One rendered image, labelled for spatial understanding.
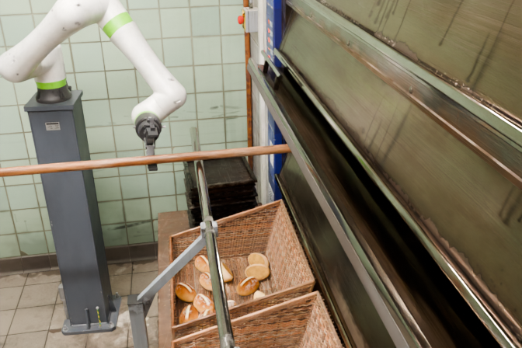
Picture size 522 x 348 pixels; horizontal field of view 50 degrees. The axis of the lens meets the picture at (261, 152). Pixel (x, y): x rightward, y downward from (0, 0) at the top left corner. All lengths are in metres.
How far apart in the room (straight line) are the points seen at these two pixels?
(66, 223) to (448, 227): 2.08
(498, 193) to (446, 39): 0.25
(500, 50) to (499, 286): 0.31
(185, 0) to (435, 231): 2.21
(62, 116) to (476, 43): 1.96
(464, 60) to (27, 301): 2.89
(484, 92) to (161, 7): 2.31
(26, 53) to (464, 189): 1.76
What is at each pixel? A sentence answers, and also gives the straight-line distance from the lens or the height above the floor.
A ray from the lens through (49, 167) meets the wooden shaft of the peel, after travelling 1.92.
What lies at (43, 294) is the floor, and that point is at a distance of 3.40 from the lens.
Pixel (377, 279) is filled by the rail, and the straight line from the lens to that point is 0.89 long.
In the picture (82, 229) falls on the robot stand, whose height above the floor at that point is 0.58.
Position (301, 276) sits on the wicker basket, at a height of 0.79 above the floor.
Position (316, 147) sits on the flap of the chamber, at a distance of 1.38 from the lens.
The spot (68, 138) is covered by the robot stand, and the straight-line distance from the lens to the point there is 2.55.
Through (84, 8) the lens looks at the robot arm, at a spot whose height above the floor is 1.63.
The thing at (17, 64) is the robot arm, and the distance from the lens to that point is 2.34.
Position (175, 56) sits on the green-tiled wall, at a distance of 3.00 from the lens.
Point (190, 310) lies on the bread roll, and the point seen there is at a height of 0.65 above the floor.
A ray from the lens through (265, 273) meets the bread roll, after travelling 2.25.
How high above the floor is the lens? 1.97
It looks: 24 degrees down
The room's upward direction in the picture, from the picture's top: 1 degrees counter-clockwise
